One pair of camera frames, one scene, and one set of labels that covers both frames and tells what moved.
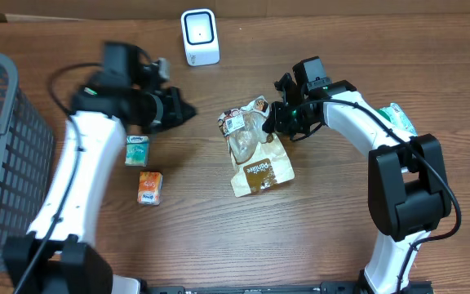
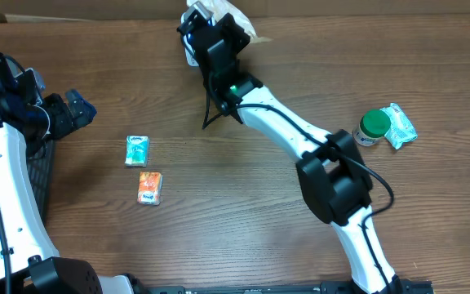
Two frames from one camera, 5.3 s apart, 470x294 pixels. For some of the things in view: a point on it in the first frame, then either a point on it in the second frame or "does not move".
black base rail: x=325 y=287 does not move
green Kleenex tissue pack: x=137 y=150 does not move
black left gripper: x=179 y=113 → x=66 y=121
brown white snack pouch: x=256 y=159 → x=215 y=9
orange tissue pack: x=150 y=188 does not move
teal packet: x=399 y=119 does not move
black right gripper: x=277 y=122 → x=228 y=29
